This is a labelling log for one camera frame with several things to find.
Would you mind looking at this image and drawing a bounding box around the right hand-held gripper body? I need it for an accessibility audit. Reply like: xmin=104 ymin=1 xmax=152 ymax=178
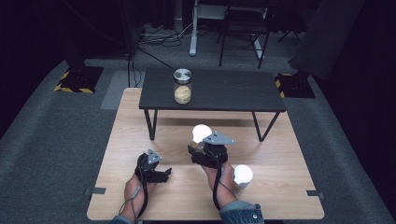
xmin=190 ymin=131 xmax=236 ymax=170

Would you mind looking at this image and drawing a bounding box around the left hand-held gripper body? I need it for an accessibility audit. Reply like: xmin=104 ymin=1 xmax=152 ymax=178
xmin=134 ymin=148 xmax=163 ymax=184

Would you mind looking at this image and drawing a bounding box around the white-lid glass jar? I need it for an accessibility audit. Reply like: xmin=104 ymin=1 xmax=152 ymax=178
xmin=191 ymin=123 xmax=214 ymax=149
xmin=232 ymin=163 xmax=254 ymax=190

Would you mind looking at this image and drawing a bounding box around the black raised shelf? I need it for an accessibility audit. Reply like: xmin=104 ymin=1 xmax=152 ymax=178
xmin=138 ymin=67 xmax=287 ymax=143

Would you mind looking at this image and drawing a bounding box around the silver-lid glass jar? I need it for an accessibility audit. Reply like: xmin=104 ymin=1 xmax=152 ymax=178
xmin=172 ymin=67 xmax=193 ymax=105

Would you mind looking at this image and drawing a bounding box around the person's right hand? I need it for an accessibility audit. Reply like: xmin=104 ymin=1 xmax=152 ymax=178
xmin=200 ymin=160 xmax=236 ymax=201

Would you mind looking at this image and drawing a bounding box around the person's left hand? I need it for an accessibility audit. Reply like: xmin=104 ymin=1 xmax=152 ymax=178
xmin=123 ymin=172 xmax=157 ymax=213

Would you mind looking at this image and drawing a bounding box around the grey tape marker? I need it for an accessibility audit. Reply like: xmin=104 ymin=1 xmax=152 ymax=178
xmin=83 ymin=187 xmax=107 ymax=197
xmin=305 ymin=189 xmax=325 ymax=200

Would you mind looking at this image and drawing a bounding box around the blue denim sleeve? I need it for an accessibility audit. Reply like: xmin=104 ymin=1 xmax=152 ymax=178
xmin=219 ymin=200 xmax=265 ymax=224

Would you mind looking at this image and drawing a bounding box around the hazard-striped black stand base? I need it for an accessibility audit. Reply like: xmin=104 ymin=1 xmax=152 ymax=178
xmin=52 ymin=65 xmax=105 ymax=94
xmin=274 ymin=72 xmax=317 ymax=100

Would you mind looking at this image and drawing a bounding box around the black stand pole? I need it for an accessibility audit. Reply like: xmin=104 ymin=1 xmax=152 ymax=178
xmin=117 ymin=0 xmax=139 ymax=89

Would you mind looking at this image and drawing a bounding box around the black metal chair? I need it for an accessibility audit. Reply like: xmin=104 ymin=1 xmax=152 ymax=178
xmin=216 ymin=0 xmax=272 ymax=70

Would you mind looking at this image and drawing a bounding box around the dark grey panel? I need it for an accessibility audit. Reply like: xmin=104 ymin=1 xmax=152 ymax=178
xmin=288 ymin=0 xmax=366 ymax=81

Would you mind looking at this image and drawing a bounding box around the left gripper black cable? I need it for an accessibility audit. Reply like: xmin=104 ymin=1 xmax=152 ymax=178
xmin=135 ymin=154 xmax=149 ymax=219

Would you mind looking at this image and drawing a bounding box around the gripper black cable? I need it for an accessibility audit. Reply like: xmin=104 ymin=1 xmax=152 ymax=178
xmin=135 ymin=154 xmax=149 ymax=219
xmin=204 ymin=145 xmax=224 ymax=212

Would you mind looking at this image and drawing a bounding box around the thin grey cable with plug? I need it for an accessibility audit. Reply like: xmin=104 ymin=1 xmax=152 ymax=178
xmin=117 ymin=186 xmax=142 ymax=220

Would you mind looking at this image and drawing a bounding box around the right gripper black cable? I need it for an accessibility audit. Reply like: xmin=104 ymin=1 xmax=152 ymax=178
xmin=204 ymin=145 xmax=224 ymax=212

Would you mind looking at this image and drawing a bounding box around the white desk frame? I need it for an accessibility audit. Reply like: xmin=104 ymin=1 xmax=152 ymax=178
xmin=189 ymin=0 xmax=269 ymax=61

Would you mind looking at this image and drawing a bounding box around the bundle of floor cables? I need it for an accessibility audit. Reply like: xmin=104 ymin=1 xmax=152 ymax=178
xmin=136 ymin=21 xmax=194 ymax=49

